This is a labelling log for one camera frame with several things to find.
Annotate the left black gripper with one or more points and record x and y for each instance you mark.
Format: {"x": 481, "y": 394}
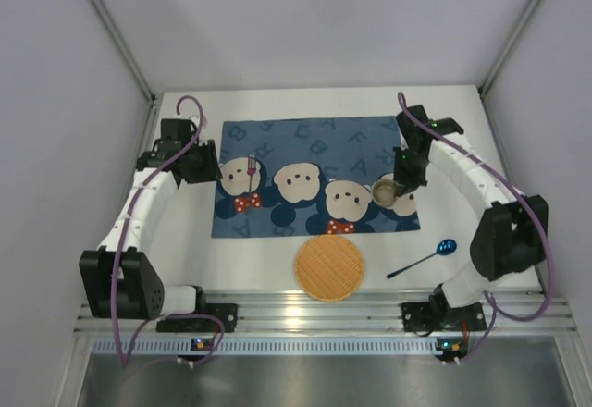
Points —
{"x": 154, "y": 156}

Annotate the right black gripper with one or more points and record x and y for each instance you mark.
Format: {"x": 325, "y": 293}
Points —
{"x": 408, "y": 181}

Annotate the small beige cup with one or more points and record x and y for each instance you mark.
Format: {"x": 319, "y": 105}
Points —
{"x": 383, "y": 191}

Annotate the silver fork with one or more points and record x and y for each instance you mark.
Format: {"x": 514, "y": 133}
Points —
{"x": 251, "y": 170}

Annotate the blue metallic spoon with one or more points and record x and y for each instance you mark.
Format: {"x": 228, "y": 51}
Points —
{"x": 444, "y": 248}

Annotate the blue bear print placemat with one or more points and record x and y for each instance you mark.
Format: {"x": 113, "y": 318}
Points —
{"x": 314, "y": 176}

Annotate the round woven bamboo plate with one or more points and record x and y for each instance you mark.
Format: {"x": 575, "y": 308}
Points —
{"x": 329, "y": 268}

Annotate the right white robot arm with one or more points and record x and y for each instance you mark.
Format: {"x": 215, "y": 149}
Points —
{"x": 511, "y": 235}

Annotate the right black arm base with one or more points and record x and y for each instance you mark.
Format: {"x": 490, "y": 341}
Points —
{"x": 436, "y": 315}

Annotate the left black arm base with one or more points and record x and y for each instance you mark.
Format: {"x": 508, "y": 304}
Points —
{"x": 226, "y": 313}

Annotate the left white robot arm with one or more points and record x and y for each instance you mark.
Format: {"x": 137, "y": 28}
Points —
{"x": 118, "y": 274}

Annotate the aluminium mounting rail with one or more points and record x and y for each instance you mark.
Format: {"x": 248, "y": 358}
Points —
{"x": 293, "y": 311}

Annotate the left aluminium frame post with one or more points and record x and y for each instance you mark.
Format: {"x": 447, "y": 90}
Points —
{"x": 109, "y": 24}

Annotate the aluminium frame post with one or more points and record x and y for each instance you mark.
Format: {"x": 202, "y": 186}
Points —
{"x": 109, "y": 24}
{"x": 510, "y": 43}

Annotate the perforated cable tray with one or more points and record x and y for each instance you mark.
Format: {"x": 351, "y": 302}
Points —
{"x": 316, "y": 346}

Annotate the right aluminium frame post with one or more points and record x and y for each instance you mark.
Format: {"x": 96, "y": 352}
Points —
{"x": 510, "y": 43}

